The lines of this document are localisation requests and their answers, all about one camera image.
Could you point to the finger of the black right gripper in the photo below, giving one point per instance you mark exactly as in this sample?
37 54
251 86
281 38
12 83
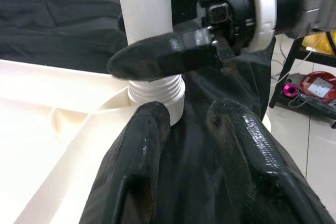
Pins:
183 6
157 56

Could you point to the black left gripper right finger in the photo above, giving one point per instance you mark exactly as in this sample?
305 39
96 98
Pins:
252 161

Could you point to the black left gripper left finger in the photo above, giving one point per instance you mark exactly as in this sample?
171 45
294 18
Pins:
139 155

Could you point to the white plastic table leg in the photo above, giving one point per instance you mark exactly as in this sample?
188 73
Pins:
144 3

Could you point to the white plastic children table top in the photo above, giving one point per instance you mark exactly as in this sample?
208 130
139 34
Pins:
39 103

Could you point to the magenta metal part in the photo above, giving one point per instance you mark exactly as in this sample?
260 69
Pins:
290 89

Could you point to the yellow plastic bag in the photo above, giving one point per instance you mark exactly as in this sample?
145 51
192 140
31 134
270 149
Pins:
321 41

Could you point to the black cloth table cover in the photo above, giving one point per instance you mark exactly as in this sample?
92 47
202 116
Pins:
52 24

